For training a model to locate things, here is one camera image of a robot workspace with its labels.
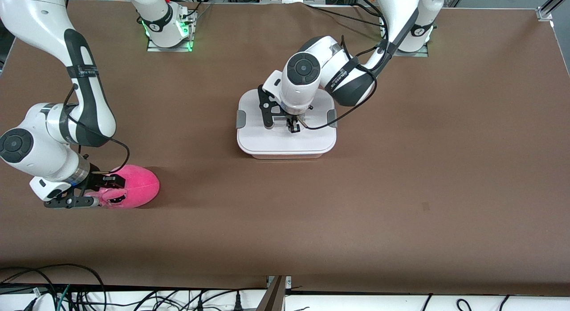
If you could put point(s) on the pink plush toy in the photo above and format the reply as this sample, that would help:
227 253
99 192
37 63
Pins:
138 190

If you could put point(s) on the pink storage box base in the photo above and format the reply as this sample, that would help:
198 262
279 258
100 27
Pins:
287 157

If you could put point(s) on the aluminium frame post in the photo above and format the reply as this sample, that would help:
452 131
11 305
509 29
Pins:
274 297

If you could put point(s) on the white table frame ledge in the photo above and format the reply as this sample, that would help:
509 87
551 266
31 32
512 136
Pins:
356 304

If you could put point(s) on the white box lid grey latches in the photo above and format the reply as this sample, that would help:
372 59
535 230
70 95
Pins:
285 141

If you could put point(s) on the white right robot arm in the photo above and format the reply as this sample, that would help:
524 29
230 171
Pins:
40 17

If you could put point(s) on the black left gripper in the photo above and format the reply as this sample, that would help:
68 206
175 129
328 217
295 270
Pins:
292 122

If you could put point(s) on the brown table cover sheet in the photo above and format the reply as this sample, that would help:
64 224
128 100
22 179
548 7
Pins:
401 239

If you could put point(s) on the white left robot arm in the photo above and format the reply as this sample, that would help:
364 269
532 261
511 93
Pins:
303 83

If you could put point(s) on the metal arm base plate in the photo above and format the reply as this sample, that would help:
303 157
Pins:
414 54
171 49

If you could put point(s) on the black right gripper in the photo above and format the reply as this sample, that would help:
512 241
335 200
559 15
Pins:
98 181

